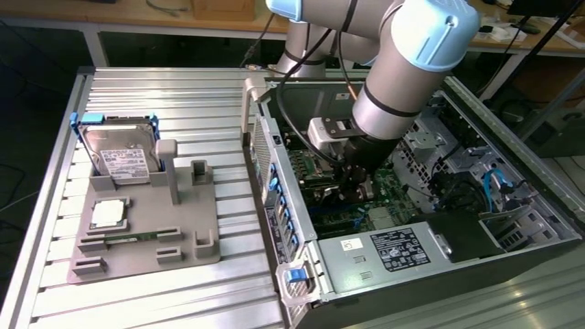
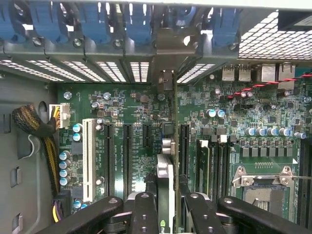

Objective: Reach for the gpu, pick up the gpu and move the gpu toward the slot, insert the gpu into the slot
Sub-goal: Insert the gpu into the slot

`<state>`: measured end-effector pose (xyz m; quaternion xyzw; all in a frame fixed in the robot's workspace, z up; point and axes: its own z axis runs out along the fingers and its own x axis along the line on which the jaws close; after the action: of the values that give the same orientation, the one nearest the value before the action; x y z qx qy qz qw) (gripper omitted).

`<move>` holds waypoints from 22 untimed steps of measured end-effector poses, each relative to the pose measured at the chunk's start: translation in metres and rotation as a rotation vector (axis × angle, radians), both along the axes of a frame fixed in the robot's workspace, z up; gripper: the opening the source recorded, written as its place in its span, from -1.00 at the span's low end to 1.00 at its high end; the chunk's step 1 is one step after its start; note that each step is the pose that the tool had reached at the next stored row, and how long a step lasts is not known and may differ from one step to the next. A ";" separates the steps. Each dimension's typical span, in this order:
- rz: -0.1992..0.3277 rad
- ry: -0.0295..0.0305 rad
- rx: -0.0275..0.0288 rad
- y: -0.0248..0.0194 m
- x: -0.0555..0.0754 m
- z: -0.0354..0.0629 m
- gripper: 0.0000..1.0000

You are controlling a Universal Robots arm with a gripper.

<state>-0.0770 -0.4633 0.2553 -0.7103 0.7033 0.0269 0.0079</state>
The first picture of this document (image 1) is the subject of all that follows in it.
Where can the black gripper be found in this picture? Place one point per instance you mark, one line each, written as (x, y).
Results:
(370, 150)

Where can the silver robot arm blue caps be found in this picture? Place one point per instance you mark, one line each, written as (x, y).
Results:
(410, 85)

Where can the metal disk bay cage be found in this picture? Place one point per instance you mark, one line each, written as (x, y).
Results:
(429, 144)

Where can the green motherboard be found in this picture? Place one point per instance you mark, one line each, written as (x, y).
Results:
(394, 192)

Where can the silver chipset heatsink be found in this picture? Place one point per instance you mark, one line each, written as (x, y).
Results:
(381, 218)

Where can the black fan shroud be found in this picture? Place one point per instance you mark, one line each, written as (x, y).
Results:
(461, 236)

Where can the grey power supply unit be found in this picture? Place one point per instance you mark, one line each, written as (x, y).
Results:
(355, 277)

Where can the blue case latch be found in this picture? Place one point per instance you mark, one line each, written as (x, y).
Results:
(295, 276)

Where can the open black PC case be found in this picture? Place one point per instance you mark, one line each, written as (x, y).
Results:
(410, 298)

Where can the black tripod pole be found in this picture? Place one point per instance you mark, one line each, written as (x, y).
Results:
(543, 37)

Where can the black monitor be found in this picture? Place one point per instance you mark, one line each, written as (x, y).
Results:
(547, 7)

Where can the green RAM stick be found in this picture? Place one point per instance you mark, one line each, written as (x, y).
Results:
(132, 237)

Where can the grey parts rack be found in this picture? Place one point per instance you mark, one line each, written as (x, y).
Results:
(137, 255)

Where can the silver CPU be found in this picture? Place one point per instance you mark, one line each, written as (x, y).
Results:
(108, 212)

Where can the wooden desk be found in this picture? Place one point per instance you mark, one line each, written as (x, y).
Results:
(45, 13)

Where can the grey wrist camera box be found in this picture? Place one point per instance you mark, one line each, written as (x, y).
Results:
(319, 137)

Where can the hard disk with blue bracket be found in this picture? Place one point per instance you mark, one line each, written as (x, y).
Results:
(118, 154)

